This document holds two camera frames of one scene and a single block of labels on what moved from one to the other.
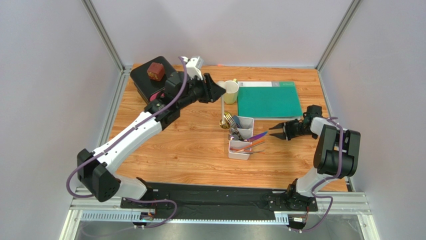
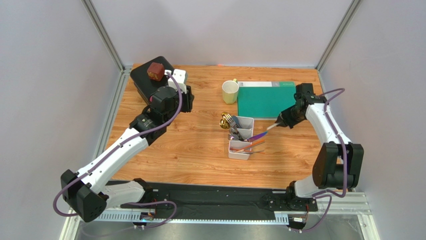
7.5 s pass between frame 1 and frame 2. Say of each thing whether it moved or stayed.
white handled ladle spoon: moved
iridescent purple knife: stayed
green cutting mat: stayed
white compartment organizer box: stayed
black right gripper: moved
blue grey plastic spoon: stayed
